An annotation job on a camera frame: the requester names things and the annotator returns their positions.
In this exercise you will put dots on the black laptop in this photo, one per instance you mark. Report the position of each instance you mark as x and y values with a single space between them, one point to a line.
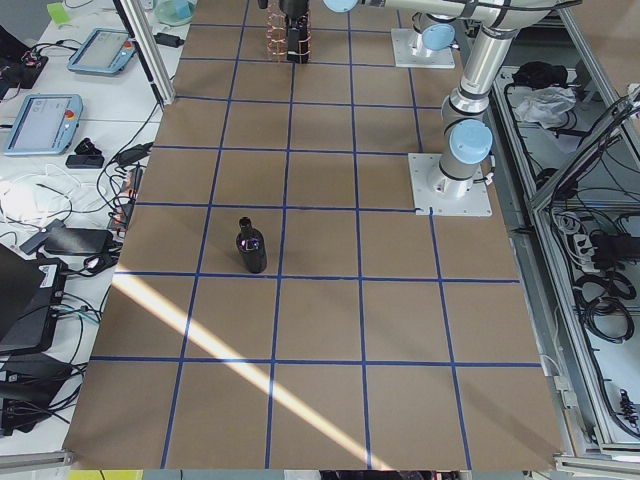
30 292

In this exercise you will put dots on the dark wine bottle in basket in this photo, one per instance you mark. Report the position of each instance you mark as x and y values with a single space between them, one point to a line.
298 39

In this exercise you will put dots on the blue teach pendant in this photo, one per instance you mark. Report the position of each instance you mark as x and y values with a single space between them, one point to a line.
45 125
105 52

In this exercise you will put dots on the blue teach pendant near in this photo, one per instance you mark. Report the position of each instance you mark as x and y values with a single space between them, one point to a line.
45 125

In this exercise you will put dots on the copper wire wine basket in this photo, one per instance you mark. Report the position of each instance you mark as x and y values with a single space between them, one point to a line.
275 35

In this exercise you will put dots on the dark wine bottle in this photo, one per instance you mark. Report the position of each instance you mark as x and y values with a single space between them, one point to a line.
298 39
250 244

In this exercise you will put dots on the green glass bowl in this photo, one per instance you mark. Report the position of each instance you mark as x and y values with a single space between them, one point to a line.
174 12

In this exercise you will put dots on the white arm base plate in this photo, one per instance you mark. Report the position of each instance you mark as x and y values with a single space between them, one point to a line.
436 194
430 49

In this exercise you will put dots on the white crumpled cloth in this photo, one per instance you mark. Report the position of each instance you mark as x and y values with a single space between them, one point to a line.
548 107

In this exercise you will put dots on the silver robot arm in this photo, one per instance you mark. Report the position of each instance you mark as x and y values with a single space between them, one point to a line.
468 140
435 37

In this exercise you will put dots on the black power brick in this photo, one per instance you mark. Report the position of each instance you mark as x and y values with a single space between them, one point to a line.
58 239

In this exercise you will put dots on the black power adapter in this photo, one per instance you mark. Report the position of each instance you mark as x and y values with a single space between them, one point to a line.
168 40

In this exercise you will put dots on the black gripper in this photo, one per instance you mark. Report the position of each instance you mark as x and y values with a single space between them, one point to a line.
291 7

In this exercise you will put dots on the aluminium frame post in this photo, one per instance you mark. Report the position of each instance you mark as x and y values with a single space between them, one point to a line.
135 21

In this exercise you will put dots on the black webcam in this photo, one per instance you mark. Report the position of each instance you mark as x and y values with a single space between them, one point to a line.
85 156

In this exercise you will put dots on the blue teach pendant far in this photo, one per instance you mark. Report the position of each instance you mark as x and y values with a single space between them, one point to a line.
105 52

